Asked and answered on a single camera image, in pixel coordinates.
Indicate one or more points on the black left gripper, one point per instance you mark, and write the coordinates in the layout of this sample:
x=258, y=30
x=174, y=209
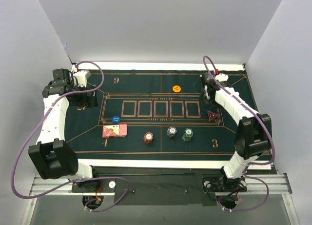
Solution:
x=81, y=98

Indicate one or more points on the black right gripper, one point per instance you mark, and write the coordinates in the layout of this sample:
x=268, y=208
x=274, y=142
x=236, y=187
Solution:
x=207, y=98

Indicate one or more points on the red triangular all-in marker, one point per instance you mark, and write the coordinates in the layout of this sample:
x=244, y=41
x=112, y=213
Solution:
x=211, y=115

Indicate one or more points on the blue small blind button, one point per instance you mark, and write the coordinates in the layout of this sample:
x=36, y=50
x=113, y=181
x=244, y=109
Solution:
x=116, y=119

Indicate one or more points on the orange big blind button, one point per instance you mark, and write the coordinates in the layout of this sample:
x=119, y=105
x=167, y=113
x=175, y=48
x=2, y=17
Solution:
x=176, y=88

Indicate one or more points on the blue poker chip stack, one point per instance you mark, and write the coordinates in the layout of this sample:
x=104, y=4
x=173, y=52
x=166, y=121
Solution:
x=171, y=131

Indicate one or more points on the red poker chip stack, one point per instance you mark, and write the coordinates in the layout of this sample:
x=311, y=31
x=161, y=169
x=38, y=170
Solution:
x=148, y=137

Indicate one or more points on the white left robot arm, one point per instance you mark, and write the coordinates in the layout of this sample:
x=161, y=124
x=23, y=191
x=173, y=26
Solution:
x=51, y=155

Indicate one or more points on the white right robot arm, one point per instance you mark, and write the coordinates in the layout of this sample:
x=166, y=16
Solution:
x=254, y=130

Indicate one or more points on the red playing card deck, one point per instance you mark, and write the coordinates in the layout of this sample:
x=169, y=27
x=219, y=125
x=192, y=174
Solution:
x=114, y=131

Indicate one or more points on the green poker table mat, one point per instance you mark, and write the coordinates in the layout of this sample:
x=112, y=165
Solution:
x=145, y=101

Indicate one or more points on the green poker chip stack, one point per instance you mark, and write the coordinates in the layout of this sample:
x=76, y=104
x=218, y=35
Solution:
x=188, y=134

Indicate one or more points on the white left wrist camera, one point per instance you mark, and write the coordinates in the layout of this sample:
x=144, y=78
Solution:
x=80, y=78

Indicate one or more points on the aluminium mounting rail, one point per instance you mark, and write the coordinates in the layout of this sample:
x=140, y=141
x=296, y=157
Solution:
x=277, y=184

